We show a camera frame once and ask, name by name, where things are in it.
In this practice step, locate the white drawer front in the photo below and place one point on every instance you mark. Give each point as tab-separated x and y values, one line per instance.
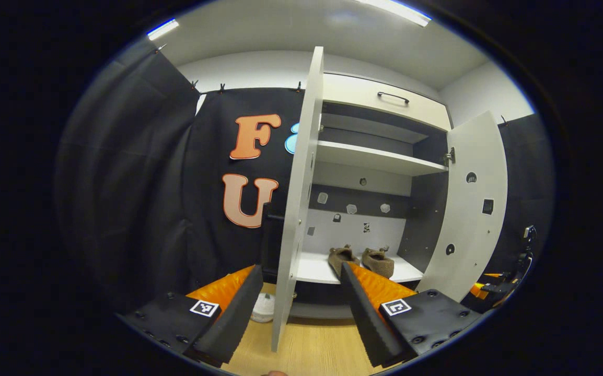
359	96

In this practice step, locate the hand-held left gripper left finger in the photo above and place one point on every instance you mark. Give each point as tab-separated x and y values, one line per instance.
239	313

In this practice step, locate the white round object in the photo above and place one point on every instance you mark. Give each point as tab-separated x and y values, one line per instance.
263	310

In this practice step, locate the black backdrop cloth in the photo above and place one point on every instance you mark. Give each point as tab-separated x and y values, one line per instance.
526	172
139	183

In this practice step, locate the ceiling light strip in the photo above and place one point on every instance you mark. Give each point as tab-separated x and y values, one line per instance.
163	29
395	10

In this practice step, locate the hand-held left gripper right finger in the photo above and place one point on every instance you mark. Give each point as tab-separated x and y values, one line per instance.
361	308

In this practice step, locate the metal door hinge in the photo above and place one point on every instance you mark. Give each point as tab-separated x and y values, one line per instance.
449	156

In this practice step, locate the brown fuzzy shoe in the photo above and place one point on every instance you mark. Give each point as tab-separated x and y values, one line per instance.
379	263
339	257

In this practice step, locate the white cabinet shelf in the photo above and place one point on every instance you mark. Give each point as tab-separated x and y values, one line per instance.
369	156
312	269

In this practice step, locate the white cabinet door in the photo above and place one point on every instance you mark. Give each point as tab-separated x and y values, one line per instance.
463	222
301	183

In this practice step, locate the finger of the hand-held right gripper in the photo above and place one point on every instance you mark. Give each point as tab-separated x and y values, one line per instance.
492	276
495	287

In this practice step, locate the white shoe cabinet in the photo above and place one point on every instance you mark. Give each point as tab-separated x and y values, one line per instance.
427	224

